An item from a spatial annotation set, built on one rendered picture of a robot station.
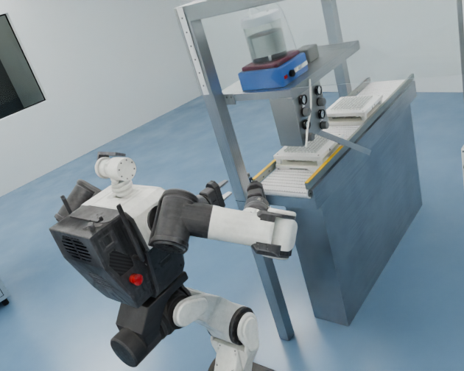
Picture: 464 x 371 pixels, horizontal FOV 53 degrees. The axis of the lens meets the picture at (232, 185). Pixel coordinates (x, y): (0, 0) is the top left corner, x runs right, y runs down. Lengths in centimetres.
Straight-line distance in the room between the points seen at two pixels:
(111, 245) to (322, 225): 117
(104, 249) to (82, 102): 565
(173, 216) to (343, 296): 142
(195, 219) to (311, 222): 109
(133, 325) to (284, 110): 93
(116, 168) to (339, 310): 155
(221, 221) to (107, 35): 601
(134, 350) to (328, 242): 111
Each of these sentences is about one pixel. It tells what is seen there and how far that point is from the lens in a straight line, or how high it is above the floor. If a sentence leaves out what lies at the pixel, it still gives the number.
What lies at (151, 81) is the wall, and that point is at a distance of 734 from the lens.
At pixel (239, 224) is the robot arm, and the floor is 120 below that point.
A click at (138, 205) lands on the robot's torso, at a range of 129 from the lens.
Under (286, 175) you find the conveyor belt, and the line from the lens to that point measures 210.
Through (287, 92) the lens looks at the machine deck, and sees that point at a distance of 175.
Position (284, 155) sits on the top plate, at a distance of 213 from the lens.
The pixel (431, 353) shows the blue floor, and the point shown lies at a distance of 241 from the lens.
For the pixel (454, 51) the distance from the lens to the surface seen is 142.
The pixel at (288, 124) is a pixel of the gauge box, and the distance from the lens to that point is 180.
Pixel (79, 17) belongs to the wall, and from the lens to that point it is 692.
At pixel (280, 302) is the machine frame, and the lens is 240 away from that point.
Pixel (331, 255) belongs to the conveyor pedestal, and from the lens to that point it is 227.
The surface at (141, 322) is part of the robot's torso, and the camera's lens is 146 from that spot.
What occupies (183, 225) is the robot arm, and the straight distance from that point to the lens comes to 119.
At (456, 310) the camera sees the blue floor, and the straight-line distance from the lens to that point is 261.
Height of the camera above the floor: 179
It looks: 25 degrees down
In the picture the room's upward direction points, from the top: 18 degrees counter-clockwise
